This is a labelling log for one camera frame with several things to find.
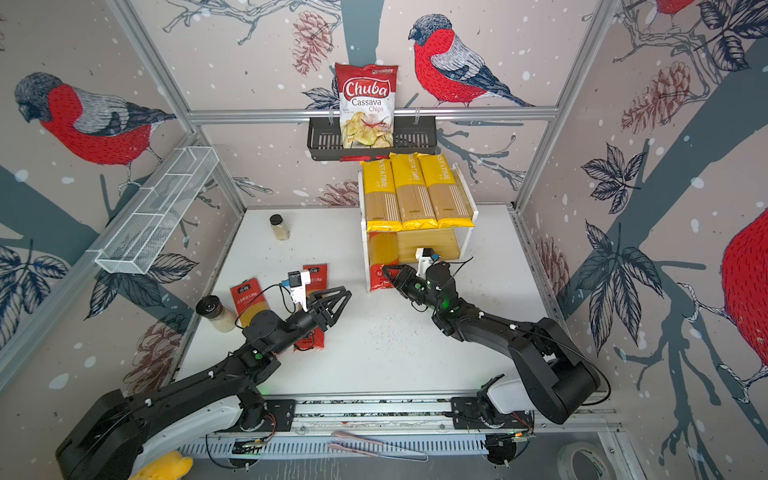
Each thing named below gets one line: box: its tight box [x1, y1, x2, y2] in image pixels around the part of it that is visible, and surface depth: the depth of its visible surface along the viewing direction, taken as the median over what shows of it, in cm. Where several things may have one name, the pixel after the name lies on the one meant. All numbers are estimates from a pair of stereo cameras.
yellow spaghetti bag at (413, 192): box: [389, 152, 439, 231], surface depth 78 cm
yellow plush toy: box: [129, 451, 194, 480], surface depth 64 cm
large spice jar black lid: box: [195, 295, 237, 333], surface depth 83 cm
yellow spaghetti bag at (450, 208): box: [417, 153, 475, 229], surface depth 77 cm
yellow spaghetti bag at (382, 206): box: [360, 159, 403, 233], surface depth 76 cm
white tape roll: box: [557, 442, 610, 480], surface depth 66 cm
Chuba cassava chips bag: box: [335, 62, 399, 149], surface depth 87 cm
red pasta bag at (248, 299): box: [230, 277, 270, 328], surface depth 95 cm
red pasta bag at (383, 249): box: [367, 231, 399, 291], surface depth 85 cm
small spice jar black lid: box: [269, 213, 290, 241], surface depth 108 cm
